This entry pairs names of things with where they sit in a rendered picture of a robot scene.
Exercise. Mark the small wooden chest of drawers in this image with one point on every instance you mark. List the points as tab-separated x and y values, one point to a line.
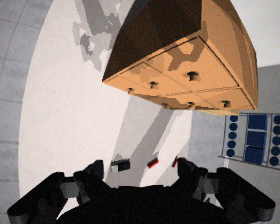
163	24

